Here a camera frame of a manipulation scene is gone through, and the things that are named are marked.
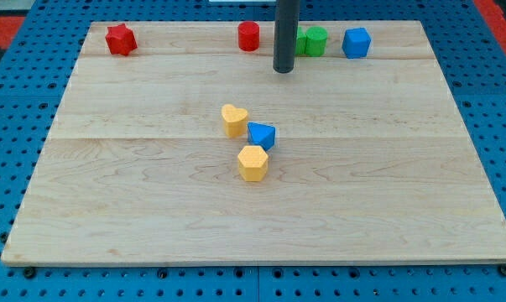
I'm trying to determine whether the red cylinder block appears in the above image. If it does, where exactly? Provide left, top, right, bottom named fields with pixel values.
left=237, top=21, right=260, bottom=51

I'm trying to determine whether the light wooden board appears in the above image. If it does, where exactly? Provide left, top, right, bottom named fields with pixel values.
left=2, top=21, right=506, bottom=268

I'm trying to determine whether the yellow hexagon block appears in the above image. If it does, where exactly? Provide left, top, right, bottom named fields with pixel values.
left=237, top=145, right=269, bottom=182

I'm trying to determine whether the blue triangle block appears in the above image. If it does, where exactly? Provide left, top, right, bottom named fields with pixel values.
left=248, top=122, right=276, bottom=151

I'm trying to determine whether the yellow heart block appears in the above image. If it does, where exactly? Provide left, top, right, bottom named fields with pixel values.
left=221, top=104, right=248, bottom=138

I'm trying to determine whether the green block behind rod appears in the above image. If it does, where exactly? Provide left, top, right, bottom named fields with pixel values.
left=295, top=26, right=307, bottom=55

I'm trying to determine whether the green cylinder block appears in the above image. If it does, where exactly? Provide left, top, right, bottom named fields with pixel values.
left=305, top=26, right=328, bottom=57

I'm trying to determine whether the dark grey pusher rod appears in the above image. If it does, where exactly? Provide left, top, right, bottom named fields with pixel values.
left=273, top=0, right=300, bottom=74

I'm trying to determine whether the blue cube block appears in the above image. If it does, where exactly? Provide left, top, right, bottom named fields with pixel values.
left=342, top=28, right=372, bottom=59

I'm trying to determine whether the red star block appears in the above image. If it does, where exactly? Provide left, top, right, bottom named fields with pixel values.
left=105, top=23, right=138, bottom=56

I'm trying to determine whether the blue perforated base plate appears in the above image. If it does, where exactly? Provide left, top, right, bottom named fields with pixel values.
left=0, top=0, right=506, bottom=301

